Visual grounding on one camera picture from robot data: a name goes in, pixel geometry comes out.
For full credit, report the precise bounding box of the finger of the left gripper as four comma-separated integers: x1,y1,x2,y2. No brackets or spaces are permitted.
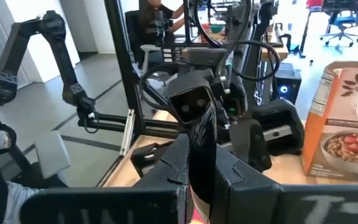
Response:
230,119,272,172
188,105,218,203

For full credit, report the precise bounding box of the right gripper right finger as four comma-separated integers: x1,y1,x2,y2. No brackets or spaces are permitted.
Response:
211,146,281,224

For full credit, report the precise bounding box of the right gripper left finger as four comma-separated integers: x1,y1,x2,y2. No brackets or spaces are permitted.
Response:
134,134,191,224

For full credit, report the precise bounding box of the pumpkin cereal box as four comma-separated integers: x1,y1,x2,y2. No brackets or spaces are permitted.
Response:
301,60,358,184

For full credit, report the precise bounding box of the black computer tower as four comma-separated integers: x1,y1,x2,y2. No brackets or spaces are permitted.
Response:
275,63,303,105

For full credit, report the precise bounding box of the blue office chair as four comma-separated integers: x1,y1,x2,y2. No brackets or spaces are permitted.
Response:
320,12,358,47

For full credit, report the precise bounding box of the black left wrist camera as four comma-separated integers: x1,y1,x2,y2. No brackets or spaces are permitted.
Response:
166,77,217,125

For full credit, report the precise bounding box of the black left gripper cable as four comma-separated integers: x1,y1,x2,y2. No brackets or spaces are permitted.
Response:
231,39,282,82

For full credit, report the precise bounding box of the black aluminium rig frame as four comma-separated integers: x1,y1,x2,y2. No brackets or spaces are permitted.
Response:
78,0,180,156

